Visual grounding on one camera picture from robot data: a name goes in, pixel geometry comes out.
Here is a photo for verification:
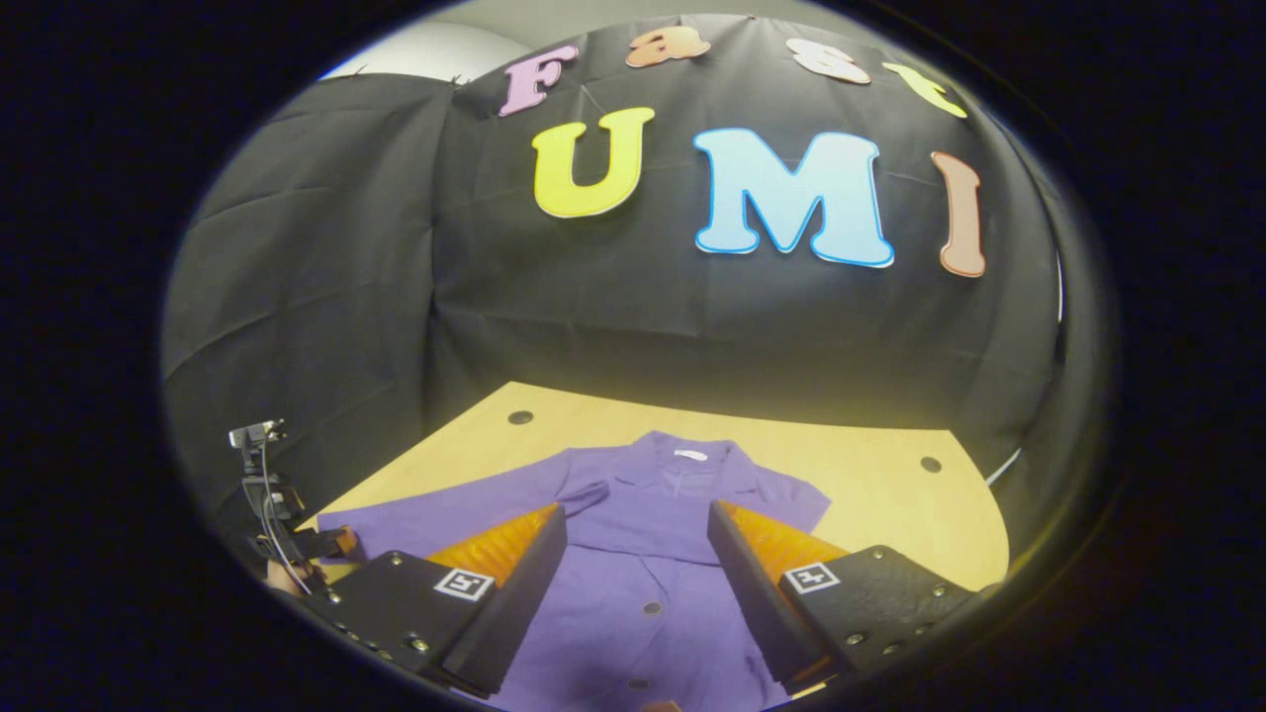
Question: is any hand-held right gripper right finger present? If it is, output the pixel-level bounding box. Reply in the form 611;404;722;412
706;499;995;693

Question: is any black backdrop cloth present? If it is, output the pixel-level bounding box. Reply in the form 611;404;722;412
163;15;1074;555

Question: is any black cable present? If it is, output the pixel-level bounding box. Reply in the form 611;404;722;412
259;435;316;596

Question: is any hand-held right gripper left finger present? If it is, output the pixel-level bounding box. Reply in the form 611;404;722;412
297;502;570;698

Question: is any purple button shirt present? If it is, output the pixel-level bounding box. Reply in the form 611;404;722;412
316;430;832;712

